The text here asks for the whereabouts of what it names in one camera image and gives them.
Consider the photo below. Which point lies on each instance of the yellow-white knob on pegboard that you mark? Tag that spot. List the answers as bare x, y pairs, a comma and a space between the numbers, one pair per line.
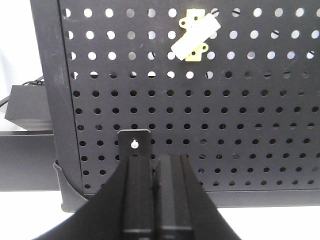
198, 26

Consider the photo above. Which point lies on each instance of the black left pegboard clamp bracket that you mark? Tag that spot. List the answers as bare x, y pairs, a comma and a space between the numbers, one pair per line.
134, 142

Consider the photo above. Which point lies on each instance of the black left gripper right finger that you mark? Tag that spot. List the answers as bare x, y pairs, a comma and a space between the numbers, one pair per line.
183, 210

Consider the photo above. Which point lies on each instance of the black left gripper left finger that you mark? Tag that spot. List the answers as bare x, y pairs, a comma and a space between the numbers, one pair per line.
121, 210

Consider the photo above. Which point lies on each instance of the black box behind pegboard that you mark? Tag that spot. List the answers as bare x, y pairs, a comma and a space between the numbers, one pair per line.
28, 108

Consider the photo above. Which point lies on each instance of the black perforated pegboard panel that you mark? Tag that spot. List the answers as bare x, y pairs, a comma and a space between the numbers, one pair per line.
247, 115

